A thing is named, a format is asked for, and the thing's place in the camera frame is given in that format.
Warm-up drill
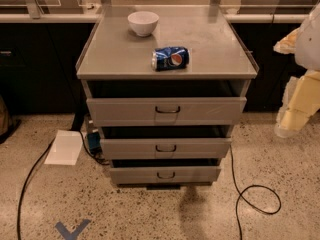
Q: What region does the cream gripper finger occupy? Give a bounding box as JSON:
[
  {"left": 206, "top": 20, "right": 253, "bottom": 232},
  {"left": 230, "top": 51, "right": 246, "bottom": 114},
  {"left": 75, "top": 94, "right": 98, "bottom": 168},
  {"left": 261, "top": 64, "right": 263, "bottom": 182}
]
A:
[
  {"left": 273, "top": 29, "right": 299, "bottom": 54},
  {"left": 274, "top": 70, "right": 320, "bottom": 138}
]

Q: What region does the grey bottom drawer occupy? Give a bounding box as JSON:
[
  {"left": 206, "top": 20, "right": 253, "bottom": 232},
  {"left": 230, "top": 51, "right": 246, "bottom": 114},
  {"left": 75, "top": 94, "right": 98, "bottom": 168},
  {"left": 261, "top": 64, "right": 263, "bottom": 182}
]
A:
[{"left": 110, "top": 166, "right": 221, "bottom": 185}]

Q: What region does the grey drawer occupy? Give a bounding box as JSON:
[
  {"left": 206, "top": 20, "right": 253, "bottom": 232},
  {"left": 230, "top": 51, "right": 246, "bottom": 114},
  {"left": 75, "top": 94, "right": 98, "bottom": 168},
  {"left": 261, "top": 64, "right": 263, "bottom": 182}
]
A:
[
  {"left": 100, "top": 138, "right": 231, "bottom": 160},
  {"left": 87, "top": 97, "right": 246, "bottom": 126},
  {"left": 110, "top": 166, "right": 221, "bottom": 185}
]

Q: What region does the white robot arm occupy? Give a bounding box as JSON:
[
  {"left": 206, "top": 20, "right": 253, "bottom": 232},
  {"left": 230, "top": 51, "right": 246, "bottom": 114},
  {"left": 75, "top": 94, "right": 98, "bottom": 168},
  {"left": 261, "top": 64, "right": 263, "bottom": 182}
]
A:
[{"left": 273, "top": 4, "right": 320, "bottom": 138}]

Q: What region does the grey drawer cabinet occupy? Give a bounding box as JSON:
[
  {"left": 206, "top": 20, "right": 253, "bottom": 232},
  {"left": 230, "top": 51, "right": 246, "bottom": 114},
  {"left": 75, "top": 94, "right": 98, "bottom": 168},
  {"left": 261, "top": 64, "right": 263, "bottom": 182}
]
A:
[{"left": 75, "top": 4, "right": 260, "bottom": 189}]

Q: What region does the grey middle drawer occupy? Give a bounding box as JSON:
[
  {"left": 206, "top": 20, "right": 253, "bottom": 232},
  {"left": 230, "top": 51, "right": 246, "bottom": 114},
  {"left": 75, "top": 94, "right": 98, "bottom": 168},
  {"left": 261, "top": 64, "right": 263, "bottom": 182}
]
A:
[{"left": 100, "top": 138, "right": 231, "bottom": 160}]

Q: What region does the grey top drawer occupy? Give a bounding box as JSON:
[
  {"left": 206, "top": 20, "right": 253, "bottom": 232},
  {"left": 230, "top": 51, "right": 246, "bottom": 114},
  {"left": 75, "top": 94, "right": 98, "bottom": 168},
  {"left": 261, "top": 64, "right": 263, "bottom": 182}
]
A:
[{"left": 87, "top": 97, "right": 246, "bottom": 126}]

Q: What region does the blue Pepsi can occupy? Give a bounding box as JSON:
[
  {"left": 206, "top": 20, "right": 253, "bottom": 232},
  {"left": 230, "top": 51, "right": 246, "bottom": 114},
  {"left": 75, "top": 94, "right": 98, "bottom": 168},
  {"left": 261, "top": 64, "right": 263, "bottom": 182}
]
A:
[{"left": 151, "top": 46, "right": 190, "bottom": 72}]

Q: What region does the white bowl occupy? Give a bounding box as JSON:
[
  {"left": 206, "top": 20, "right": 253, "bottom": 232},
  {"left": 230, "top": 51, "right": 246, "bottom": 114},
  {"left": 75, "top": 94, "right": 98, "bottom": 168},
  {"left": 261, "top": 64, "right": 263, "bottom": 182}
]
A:
[{"left": 127, "top": 11, "right": 159, "bottom": 37}]

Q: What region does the blue box behind cabinet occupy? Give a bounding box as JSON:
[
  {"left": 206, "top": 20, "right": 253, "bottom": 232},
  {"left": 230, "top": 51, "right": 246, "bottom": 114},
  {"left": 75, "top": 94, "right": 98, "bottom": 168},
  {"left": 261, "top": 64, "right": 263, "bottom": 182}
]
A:
[{"left": 87, "top": 132, "right": 101, "bottom": 154}]

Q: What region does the white paper sheet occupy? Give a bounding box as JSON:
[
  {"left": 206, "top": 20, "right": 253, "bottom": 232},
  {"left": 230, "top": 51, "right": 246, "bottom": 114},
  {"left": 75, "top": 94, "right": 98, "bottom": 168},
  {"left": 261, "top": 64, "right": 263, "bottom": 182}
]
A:
[{"left": 45, "top": 130, "right": 82, "bottom": 166}]

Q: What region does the blue tape floor mark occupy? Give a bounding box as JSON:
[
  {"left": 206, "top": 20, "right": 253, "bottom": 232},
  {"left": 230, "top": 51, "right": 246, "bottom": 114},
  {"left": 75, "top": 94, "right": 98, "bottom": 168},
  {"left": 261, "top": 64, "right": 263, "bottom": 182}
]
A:
[{"left": 54, "top": 218, "right": 92, "bottom": 240}]

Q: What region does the brown bag at left edge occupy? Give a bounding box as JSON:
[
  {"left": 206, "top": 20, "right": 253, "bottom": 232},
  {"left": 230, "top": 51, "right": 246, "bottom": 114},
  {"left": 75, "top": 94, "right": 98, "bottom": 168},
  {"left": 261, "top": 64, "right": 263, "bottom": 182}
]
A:
[{"left": 0, "top": 95, "right": 13, "bottom": 139}]

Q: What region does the black cable right floor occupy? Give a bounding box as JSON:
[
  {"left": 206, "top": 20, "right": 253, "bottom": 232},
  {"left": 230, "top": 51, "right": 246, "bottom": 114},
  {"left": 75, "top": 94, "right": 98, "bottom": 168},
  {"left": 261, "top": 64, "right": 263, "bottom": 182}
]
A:
[{"left": 229, "top": 145, "right": 283, "bottom": 240}]

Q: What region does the black cable floor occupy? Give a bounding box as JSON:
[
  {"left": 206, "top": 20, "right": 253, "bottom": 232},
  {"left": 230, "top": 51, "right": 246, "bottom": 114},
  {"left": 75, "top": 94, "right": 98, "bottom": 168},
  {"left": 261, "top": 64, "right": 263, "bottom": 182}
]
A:
[
  {"left": 16, "top": 130, "right": 111, "bottom": 240},
  {"left": 229, "top": 145, "right": 283, "bottom": 240}
]

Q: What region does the black cable left floor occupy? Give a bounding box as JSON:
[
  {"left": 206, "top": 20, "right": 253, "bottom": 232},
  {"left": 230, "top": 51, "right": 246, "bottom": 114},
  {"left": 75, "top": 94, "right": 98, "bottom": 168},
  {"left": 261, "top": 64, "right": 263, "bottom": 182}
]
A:
[{"left": 16, "top": 130, "right": 111, "bottom": 240}]

